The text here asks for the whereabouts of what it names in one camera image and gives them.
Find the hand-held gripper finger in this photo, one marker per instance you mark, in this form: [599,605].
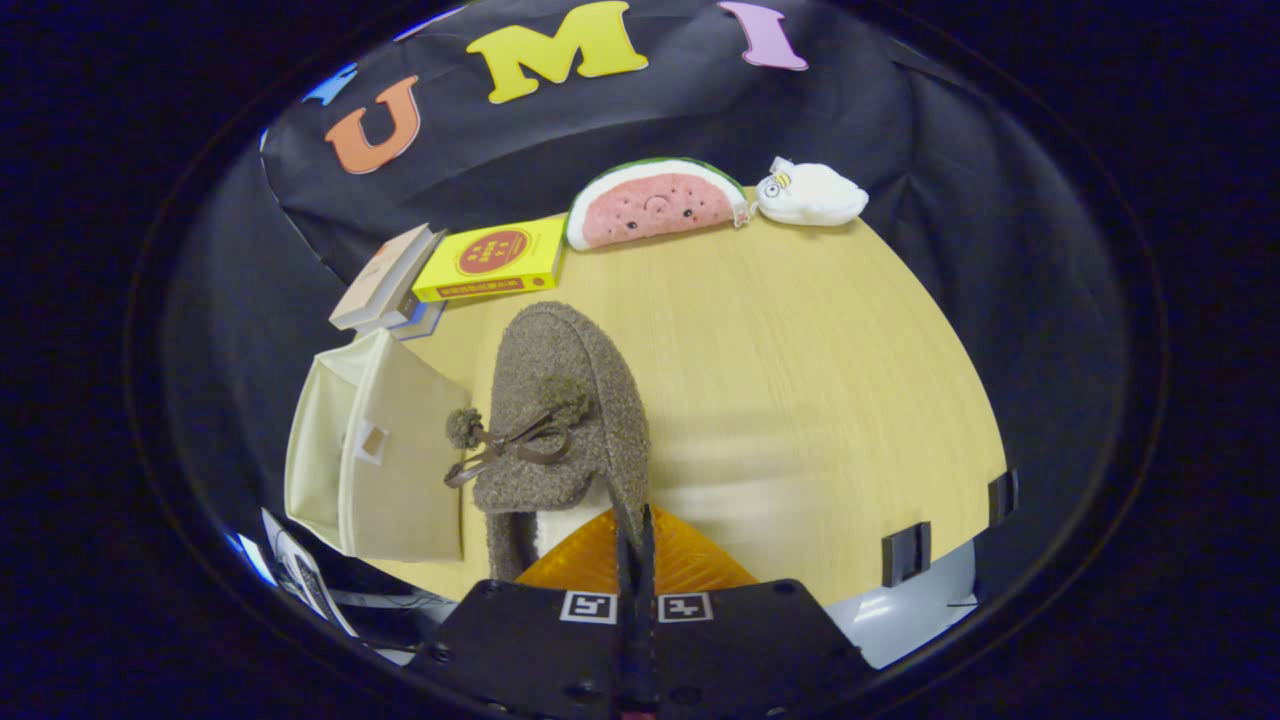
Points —
[648,620]
[628,620]

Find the brown fuzzy slipper shoe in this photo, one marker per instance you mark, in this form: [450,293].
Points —
[560,380]

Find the cream fabric storage box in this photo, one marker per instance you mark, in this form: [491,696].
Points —
[400,480]

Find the black table edge clamp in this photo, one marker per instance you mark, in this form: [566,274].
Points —
[1002,495]
[905,553]

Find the white keyboard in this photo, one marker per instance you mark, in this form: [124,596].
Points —
[305,575]

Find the blue book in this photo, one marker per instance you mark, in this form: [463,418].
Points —
[428,320]

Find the yellow book with red circle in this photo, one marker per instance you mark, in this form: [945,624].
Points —
[495,255]

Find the grey book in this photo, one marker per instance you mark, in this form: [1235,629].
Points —
[410,295]

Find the watermelon slice plush toy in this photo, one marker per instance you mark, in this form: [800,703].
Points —
[655,205]

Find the beige paperback book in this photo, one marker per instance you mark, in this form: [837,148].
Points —
[380,280]

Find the white plush toy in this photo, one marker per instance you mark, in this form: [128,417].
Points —
[815,195]

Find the black backdrop cloth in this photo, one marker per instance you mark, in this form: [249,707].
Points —
[900,120]

